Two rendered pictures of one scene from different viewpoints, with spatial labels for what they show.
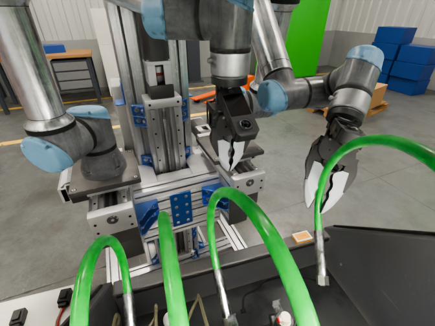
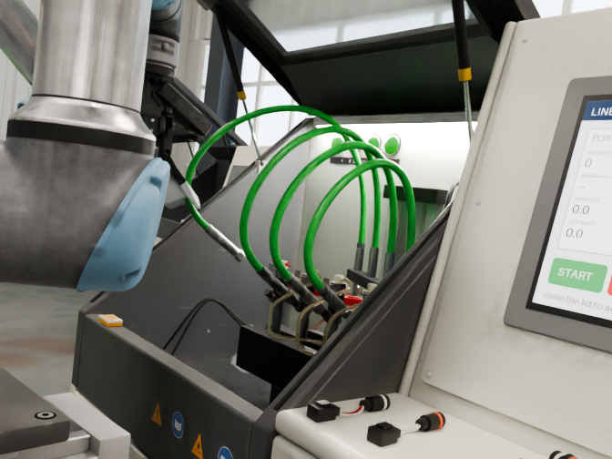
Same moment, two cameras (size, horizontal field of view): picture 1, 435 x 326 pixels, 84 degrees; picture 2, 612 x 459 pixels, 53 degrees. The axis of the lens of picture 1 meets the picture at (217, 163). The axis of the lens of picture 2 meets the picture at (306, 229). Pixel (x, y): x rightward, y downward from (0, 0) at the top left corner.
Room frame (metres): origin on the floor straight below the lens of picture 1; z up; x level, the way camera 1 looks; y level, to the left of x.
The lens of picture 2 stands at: (0.61, 0.99, 1.24)
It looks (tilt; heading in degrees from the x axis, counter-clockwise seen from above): 3 degrees down; 247
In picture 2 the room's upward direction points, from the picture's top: 7 degrees clockwise
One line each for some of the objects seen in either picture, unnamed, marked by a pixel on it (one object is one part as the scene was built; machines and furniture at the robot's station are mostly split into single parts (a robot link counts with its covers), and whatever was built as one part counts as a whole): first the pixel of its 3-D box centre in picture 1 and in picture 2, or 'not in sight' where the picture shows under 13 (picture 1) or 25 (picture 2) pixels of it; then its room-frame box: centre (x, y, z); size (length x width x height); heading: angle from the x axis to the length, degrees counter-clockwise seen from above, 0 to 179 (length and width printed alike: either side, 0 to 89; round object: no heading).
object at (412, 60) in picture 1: (400, 59); not in sight; (5.66, -3.99, 0.61); 1.26 x 0.48 x 1.22; 23
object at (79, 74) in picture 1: (48, 76); not in sight; (4.53, 3.06, 0.52); 1.60 x 0.70 x 1.03; 113
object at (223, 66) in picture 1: (228, 65); (154, 54); (0.48, -0.02, 1.44); 0.08 x 0.08 x 0.05
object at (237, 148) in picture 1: (233, 149); not in sight; (0.49, -0.04, 1.25); 0.06 x 0.03 x 0.09; 17
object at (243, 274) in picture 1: (231, 274); (155, 400); (0.42, -0.04, 0.87); 0.62 x 0.04 x 0.16; 107
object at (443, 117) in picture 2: not in sight; (397, 120); (-0.06, -0.18, 1.43); 0.54 x 0.03 x 0.02; 107
